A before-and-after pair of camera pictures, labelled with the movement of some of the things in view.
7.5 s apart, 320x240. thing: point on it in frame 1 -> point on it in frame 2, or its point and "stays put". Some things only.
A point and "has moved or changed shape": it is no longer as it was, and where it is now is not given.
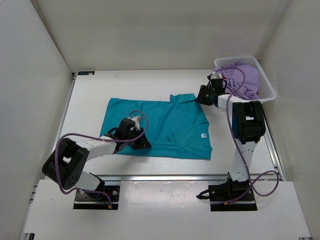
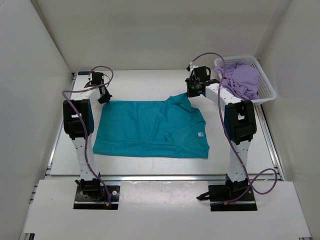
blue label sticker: (86, 73) stays put
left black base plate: (84, 200) stays put
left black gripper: (143, 143) -> (106, 98)
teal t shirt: (177, 128) has moved or changed shape
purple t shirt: (242, 79) stays put
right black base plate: (226, 192) stays put
